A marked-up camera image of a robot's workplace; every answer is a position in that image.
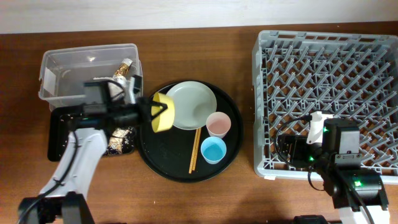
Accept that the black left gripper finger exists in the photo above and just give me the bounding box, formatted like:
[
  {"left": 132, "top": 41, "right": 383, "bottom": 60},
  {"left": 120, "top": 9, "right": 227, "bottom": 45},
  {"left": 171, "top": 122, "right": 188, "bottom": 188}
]
[
  {"left": 150, "top": 106, "right": 168, "bottom": 123},
  {"left": 138, "top": 96, "right": 167, "bottom": 108}
]

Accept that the yellow plastic bowl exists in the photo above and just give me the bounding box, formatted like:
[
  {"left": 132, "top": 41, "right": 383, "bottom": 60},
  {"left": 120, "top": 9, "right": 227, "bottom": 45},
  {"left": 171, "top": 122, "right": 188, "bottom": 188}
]
[{"left": 150, "top": 92, "right": 175, "bottom": 133}]

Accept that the peanut shells and rice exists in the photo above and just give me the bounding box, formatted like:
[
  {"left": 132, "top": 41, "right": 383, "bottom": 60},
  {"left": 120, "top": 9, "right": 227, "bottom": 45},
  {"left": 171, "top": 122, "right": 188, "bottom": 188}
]
[{"left": 104, "top": 127, "right": 136, "bottom": 156}]

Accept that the grey round plate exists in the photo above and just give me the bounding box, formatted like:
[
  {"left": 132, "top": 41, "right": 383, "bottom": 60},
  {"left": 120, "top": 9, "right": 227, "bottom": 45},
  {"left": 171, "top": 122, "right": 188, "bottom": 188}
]
[{"left": 167, "top": 81, "right": 217, "bottom": 130}]

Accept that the white paper napkin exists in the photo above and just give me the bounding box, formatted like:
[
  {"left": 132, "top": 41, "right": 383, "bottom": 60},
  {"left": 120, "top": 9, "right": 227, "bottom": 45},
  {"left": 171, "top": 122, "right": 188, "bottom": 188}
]
[{"left": 93, "top": 77, "right": 131, "bottom": 104}]

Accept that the wooden chopstick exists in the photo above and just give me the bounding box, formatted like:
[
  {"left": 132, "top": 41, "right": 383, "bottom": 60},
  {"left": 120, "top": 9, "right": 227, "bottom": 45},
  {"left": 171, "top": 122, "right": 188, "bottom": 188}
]
[
  {"left": 192, "top": 128, "right": 201, "bottom": 171},
  {"left": 188, "top": 129, "right": 200, "bottom": 174}
]

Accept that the brown paper wrapper stick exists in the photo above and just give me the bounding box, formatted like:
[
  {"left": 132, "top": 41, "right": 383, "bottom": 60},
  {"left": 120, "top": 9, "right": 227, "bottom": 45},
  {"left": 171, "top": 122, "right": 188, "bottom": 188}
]
[{"left": 114, "top": 58, "right": 132, "bottom": 77}]

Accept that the pink plastic cup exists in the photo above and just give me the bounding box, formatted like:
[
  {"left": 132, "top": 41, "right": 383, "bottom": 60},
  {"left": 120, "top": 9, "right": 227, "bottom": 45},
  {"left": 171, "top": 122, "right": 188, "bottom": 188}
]
[{"left": 206, "top": 112, "right": 231, "bottom": 139}]

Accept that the blue plastic cup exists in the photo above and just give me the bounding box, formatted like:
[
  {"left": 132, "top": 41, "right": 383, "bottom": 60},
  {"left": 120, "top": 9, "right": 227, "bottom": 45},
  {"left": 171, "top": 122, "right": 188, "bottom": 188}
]
[{"left": 200, "top": 137, "right": 226, "bottom": 164}]

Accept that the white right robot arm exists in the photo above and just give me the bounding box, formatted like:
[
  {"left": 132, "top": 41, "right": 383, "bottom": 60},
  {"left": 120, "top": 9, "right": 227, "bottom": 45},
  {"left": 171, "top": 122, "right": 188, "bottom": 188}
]
[{"left": 274, "top": 131, "right": 390, "bottom": 223}]

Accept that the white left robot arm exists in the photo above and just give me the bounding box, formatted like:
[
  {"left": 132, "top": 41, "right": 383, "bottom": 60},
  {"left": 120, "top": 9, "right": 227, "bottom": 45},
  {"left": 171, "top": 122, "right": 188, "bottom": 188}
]
[{"left": 18, "top": 93, "right": 175, "bottom": 223}]

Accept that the black rectangular waste tray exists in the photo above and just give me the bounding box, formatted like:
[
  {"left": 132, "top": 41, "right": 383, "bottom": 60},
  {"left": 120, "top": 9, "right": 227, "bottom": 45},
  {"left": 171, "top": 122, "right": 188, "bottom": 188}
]
[{"left": 47, "top": 106, "right": 137, "bottom": 162}]

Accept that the clear plastic waste bin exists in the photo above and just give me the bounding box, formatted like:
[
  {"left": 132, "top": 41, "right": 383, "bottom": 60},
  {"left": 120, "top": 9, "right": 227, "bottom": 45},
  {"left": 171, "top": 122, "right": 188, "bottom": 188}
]
[{"left": 39, "top": 44, "right": 143, "bottom": 111}]

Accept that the grey plastic dishwasher rack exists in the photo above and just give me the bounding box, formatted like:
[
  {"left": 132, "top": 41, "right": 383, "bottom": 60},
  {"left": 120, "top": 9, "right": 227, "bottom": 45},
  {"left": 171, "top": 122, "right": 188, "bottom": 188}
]
[{"left": 252, "top": 30, "right": 397, "bottom": 185}]

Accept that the round black serving tray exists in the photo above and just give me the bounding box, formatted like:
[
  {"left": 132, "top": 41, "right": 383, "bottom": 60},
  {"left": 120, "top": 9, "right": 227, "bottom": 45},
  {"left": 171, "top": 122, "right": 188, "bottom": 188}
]
[{"left": 136, "top": 83, "right": 244, "bottom": 183}]

